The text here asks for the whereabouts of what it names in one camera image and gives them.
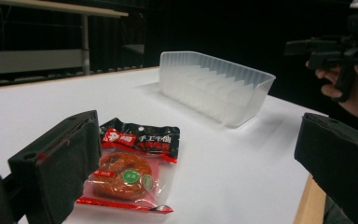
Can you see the red and black snack packet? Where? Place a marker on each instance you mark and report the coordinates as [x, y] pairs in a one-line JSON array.
[[130, 168]]

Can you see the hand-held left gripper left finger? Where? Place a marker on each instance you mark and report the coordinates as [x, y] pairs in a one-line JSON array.
[[62, 161]]

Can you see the translucent plastic tray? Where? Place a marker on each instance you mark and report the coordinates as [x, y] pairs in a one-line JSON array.
[[214, 87]]

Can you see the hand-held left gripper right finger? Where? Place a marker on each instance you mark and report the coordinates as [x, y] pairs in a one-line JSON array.
[[338, 155]]

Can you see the white shelf rack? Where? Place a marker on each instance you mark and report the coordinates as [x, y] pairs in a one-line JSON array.
[[43, 40]]

